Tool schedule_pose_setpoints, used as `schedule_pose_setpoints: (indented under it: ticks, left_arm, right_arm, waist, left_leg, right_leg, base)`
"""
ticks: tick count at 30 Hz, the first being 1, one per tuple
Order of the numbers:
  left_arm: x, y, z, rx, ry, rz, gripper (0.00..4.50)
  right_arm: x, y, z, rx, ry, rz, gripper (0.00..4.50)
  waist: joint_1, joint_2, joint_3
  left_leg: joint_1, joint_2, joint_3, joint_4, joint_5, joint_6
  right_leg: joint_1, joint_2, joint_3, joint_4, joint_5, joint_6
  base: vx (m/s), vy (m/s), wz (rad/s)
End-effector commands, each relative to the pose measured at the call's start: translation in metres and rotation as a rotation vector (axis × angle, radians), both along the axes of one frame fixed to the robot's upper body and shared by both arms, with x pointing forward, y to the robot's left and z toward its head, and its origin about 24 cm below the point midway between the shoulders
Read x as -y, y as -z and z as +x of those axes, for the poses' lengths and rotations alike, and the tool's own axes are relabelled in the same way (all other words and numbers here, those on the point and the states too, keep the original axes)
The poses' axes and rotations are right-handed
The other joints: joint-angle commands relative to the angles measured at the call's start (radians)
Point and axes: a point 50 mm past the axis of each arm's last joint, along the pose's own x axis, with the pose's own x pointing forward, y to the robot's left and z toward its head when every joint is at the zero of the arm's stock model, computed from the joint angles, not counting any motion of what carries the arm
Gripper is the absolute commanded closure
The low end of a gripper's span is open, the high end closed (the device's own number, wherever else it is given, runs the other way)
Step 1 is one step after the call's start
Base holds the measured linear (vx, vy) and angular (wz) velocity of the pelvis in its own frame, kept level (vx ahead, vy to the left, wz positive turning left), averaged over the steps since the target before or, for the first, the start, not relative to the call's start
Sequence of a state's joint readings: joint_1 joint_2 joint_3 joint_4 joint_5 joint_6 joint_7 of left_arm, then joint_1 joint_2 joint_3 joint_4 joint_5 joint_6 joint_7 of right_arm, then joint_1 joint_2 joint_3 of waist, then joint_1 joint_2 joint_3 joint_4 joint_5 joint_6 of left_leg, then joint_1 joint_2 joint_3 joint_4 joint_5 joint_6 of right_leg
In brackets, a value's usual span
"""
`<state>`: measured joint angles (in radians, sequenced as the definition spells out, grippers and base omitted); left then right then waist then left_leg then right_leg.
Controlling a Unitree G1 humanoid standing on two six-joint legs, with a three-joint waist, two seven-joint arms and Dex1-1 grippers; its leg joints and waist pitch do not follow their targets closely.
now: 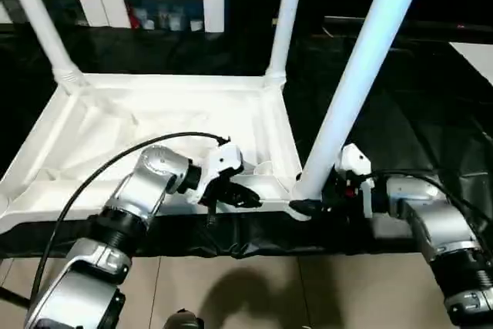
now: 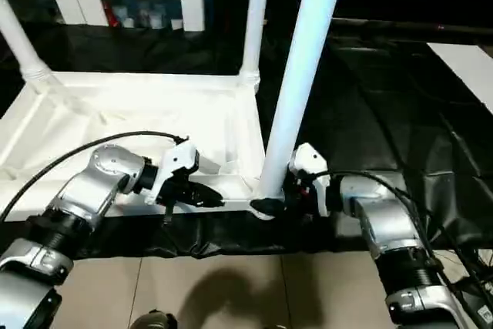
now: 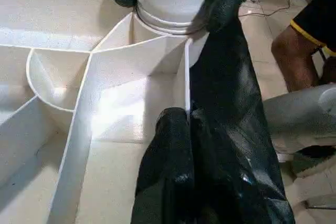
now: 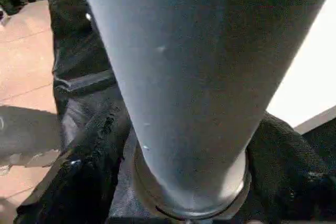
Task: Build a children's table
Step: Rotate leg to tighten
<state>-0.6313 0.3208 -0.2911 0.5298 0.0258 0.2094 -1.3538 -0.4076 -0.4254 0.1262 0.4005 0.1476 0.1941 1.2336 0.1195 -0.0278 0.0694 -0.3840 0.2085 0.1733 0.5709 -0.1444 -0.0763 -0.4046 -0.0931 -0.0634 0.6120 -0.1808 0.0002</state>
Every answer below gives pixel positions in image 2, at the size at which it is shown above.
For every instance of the white flat board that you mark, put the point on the white flat board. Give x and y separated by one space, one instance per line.
470 67

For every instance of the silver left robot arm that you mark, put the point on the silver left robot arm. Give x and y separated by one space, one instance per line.
85 190

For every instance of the white plastic table top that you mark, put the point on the white plastic table top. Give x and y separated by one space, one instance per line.
115 113

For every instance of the red bottle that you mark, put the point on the red bottle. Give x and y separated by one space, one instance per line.
108 15

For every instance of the dark left robot foot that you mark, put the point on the dark left robot foot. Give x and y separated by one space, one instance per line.
152 321

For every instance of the black rail bar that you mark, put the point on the black rail bar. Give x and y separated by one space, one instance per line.
408 30

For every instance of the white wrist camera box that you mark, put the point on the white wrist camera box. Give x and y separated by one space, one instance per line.
177 166
308 167

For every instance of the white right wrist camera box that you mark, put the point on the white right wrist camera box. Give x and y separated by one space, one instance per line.
308 167

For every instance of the white plastic table leg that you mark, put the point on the white plastic table leg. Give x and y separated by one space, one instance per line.
300 67
254 13
19 36

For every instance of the black work mat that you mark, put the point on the black work mat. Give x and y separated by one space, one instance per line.
385 136

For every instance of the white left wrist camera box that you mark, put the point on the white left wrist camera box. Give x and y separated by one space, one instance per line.
177 166

